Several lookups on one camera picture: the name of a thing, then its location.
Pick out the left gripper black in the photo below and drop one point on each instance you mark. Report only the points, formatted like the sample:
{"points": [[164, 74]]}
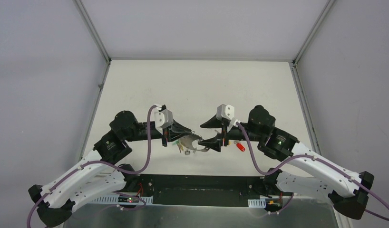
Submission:
{"points": [[165, 135]]}

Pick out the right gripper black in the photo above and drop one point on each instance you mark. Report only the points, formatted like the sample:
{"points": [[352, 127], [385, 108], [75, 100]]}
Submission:
{"points": [[214, 123]]}

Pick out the keyring with keys bunch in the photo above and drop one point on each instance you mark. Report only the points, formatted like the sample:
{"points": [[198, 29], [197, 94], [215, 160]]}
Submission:
{"points": [[188, 145]]}

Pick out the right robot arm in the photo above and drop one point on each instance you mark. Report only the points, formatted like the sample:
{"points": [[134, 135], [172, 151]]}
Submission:
{"points": [[345, 190]]}

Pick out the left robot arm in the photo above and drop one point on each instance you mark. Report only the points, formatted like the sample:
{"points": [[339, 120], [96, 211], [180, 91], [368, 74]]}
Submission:
{"points": [[97, 172]]}

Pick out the red tagged key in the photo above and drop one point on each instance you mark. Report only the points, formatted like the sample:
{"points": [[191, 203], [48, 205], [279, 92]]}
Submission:
{"points": [[239, 145]]}

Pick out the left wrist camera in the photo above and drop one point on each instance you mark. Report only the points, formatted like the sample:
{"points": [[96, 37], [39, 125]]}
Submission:
{"points": [[163, 119]]}

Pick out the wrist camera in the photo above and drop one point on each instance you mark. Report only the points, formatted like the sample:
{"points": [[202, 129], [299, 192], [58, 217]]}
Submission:
{"points": [[163, 119], [225, 111]]}

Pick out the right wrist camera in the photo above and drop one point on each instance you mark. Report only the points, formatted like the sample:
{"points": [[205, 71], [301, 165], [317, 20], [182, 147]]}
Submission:
{"points": [[225, 111]]}

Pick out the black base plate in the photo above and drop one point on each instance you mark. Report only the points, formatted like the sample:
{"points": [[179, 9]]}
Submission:
{"points": [[190, 190]]}

